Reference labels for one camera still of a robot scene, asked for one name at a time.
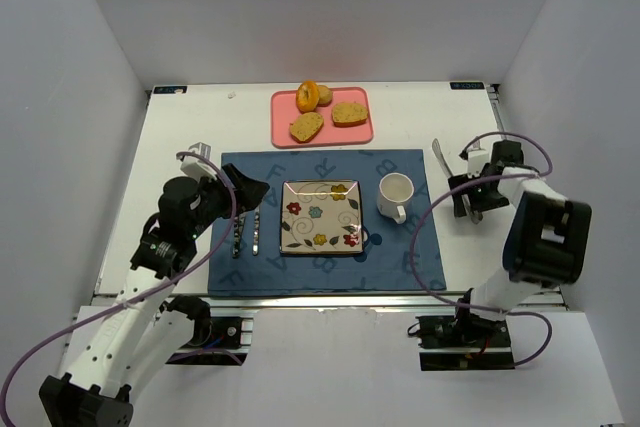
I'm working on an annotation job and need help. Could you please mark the silver spoon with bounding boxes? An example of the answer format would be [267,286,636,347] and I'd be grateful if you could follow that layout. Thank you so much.
[252,206,261,256]

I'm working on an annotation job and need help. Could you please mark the herb bread slice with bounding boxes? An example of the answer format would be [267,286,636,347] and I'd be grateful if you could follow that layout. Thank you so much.
[289,112,324,143]
[331,102,369,128]

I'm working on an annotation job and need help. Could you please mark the orange glazed bread roll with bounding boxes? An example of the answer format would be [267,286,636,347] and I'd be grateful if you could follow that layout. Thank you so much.
[295,80,319,113]

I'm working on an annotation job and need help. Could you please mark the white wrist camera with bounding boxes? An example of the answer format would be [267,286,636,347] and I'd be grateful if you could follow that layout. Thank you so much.
[177,152,217,181]
[460,148,490,178]

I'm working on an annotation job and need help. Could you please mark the small round bread bun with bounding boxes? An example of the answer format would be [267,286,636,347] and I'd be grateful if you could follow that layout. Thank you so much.
[318,85,333,106]

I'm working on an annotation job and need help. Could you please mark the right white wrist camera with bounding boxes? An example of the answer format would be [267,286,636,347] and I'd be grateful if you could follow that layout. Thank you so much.
[460,148,490,178]

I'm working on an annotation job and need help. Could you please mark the silver metal tongs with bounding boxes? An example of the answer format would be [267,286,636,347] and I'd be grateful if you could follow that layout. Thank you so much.
[432,138,483,224]

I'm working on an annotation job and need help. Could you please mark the white ceramic mug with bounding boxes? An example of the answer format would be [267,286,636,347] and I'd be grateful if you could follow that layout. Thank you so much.
[376,173,414,225]

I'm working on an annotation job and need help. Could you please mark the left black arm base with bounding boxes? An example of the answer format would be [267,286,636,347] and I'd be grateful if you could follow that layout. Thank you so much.
[153,295,252,366]

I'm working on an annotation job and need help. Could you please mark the aluminium table frame rail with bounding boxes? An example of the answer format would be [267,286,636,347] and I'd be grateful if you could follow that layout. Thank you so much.
[89,291,568,312]

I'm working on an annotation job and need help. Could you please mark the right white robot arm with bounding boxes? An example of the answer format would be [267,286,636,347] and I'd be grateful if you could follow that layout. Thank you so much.
[448,140,592,333]

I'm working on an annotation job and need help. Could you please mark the square floral ceramic plate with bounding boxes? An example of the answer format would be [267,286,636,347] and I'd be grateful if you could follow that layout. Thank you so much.
[280,180,364,256]

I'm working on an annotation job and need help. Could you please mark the pink plastic tray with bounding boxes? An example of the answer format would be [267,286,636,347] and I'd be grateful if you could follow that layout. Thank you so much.
[270,86,375,149]

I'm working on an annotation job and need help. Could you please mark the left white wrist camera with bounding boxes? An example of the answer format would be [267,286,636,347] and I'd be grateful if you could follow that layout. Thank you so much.
[177,152,217,181]

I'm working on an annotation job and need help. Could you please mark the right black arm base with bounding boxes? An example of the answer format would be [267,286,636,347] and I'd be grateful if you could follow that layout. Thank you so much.
[407,308,515,372]

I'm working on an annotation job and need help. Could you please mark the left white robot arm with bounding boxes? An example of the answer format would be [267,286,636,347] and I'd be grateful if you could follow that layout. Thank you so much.
[39,160,269,426]

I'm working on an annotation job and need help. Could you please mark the silver knife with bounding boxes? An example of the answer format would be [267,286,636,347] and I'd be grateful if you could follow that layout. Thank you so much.
[231,213,246,259]

